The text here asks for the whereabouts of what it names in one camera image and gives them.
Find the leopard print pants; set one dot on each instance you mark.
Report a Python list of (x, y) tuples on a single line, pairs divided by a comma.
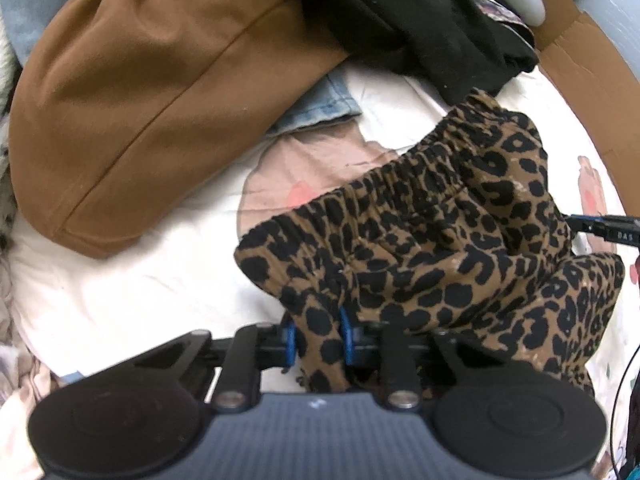
[(450, 235)]

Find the dark floral garment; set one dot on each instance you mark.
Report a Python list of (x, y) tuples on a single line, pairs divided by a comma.
[(500, 12)]

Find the pale pink cloth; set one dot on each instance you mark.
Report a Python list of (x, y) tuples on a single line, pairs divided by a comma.
[(20, 410)]

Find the light blue denim garment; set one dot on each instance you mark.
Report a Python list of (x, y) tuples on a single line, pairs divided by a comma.
[(325, 105)]

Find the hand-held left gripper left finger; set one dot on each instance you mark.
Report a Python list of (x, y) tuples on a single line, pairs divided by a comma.
[(288, 344)]

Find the white printed bed sheet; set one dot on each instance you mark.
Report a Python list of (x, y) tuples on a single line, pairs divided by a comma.
[(150, 285)]

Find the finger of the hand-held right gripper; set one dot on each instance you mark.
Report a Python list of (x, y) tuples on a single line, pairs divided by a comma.
[(587, 224)]

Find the black garment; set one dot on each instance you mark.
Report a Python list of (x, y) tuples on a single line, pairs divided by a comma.
[(400, 20)]

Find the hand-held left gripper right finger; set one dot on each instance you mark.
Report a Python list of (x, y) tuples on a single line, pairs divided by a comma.
[(345, 341)]

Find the brown cardboard sheet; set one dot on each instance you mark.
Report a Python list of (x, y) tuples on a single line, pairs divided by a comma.
[(580, 75)]

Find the spotted fluffy cloth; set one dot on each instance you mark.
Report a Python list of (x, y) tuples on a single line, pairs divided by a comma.
[(6, 170)]

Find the brown garment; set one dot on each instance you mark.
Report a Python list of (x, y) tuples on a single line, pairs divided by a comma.
[(150, 110)]

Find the light blue cloth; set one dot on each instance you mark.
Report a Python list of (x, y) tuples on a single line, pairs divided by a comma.
[(35, 15)]

